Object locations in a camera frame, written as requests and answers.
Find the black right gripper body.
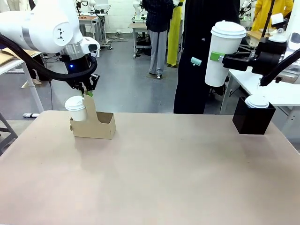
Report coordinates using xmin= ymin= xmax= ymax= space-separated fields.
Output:
xmin=252 ymin=38 xmax=285 ymax=73

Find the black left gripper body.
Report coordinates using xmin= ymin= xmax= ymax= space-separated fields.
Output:
xmin=60 ymin=52 xmax=100 ymax=87

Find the tall white lidded paper cup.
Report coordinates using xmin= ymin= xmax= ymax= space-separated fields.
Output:
xmin=204 ymin=20 xmax=247 ymax=87

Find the small white lidded paper cup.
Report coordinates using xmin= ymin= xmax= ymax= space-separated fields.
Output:
xmin=65 ymin=95 xmax=89 ymax=122

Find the brown cardboard cup carrier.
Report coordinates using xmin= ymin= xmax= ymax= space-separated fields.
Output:
xmin=69 ymin=93 xmax=117 ymax=140

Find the wooden background table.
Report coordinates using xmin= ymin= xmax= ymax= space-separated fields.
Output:
xmin=245 ymin=30 xmax=270 ymax=47

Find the black tripod pole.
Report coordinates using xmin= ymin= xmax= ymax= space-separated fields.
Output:
xmin=262 ymin=0 xmax=275 ymax=38

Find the mint green roll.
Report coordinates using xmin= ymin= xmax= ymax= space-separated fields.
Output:
xmin=190 ymin=56 xmax=203 ymax=67

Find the person in yellow coat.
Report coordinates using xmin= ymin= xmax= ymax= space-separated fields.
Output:
xmin=252 ymin=0 xmax=294 ymax=32

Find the white side table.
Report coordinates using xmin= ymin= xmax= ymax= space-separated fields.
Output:
xmin=221 ymin=67 xmax=300 ymax=141

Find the white background workbench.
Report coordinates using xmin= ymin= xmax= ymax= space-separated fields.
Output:
xmin=78 ymin=14 xmax=106 ymax=58

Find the person in black clothes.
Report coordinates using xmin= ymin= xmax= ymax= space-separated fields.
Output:
xmin=173 ymin=0 xmax=241 ymax=115

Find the white table with cardboard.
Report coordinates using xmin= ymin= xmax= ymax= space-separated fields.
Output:
xmin=0 ymin=48 xmax=45 ymax=114

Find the black square box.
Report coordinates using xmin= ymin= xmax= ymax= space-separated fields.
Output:
xmin=232 ymin=96 xmax=277 ymax=135

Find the person in yellow garment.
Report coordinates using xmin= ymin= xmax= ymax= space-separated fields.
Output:
xmin=166 ymin=0 xmax=186 ymax=68

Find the brown cardboard sheet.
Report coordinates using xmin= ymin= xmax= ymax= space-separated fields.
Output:
xmin=0 ymin=48 xmax=36 ymax=66

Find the grey background workbench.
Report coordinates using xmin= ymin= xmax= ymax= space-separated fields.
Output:
xmin=127 ymin=21 xmax=152 ymax=59

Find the person in plaid shirt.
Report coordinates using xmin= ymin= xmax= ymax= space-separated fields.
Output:
xmin=140 ymin=0 xmax=175 ymax=79

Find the black sleeved right arm cable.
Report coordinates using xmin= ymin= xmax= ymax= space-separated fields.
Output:
xmin=260 ymin=48 xmax=300 ymax=87

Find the black sleeved arm cable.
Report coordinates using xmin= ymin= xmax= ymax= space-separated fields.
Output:
xmin=260 ymin=48 xmax=300 ymax=87
xmin=0 ymin=34 xmax=98 ymax=82

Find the black sleeved left arm cable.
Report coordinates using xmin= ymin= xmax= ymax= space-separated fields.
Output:
xmin=0 ymin=34 xmax=98 ymax=82

